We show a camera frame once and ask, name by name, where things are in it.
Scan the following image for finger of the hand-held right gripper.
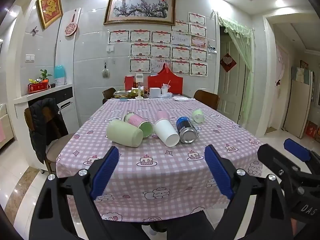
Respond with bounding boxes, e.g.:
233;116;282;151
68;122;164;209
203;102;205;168
283;138;320;173
257;144;312;200

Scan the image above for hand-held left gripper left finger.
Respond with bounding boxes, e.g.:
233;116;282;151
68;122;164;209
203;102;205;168
29;145;120;240

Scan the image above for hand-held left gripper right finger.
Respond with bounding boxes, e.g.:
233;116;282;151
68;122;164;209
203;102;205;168
204;145;292;240

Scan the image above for large pale green cup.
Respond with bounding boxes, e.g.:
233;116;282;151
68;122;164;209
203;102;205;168
106;119;144;148

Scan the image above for pink and green cup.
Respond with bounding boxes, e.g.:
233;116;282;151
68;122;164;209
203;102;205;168
123;112;154;139

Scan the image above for small pale green cup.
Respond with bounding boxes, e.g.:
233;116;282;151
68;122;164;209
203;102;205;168
191;108;204;124

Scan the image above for white paper cup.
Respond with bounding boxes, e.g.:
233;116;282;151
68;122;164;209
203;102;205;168
153;119;180;148

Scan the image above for red gift boxes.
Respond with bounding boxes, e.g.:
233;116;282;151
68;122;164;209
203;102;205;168
303;120;320;143

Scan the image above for leaning white board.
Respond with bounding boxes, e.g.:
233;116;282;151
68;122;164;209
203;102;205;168
282;66;314;139

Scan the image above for wooden chair with grey seat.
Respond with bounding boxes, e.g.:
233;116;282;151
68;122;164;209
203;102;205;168
24;99;76;175

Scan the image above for pink checkered tablecloth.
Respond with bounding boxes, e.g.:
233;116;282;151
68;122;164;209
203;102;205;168
55;97;263;223

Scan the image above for blue metal can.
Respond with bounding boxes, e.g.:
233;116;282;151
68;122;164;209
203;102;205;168
175;116;199;144

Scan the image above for white door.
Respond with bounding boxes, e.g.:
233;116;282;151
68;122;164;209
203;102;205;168
217;33;247;123

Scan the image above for black jacket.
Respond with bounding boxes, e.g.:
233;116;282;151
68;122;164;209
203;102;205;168
28;98;69;164

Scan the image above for paper gift bag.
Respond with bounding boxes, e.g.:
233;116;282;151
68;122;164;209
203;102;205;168
296;66;311;83

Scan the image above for brown wooden chair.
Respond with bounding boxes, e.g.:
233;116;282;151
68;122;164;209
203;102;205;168
193;89;220;111
102;87;117;105

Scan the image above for tray of food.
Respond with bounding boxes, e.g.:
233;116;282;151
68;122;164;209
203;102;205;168
113;90;137;99

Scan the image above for black cabinet front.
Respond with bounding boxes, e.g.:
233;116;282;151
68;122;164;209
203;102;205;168
28;86;74;111

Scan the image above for small red box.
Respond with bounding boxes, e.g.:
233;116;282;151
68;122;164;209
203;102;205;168
124;76;136;91

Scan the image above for white desk lamp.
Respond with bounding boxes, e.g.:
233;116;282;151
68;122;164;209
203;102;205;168
133;72;146;99

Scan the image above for red diamond door decoration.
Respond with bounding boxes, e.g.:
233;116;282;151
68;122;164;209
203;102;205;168
220;52;237;73

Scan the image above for pale green curtain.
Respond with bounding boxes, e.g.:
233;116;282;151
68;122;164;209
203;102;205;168
217;15;255;126

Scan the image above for blue and white humidifier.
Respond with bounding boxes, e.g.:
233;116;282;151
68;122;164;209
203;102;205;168
54;65;68;85

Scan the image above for green plant in red pot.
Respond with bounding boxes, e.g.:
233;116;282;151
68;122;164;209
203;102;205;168
28;69;53;94

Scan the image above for cream sofa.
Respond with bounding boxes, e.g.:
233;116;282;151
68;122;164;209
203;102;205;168
0;103;14;151

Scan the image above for framed plum blossom painting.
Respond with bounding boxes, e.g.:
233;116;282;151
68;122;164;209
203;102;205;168
103;0;176;26

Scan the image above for framed red and gold picture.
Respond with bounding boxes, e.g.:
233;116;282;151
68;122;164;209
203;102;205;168
36;0;64;30

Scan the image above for pink cartoon wall hanging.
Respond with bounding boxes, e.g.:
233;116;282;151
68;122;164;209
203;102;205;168
275;43;289;88

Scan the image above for group of wall certificates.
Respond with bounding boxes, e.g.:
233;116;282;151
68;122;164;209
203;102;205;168
108;12;209;77

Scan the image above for round pink wall fan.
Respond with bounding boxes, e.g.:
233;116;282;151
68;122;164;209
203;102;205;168
64;8;80;37

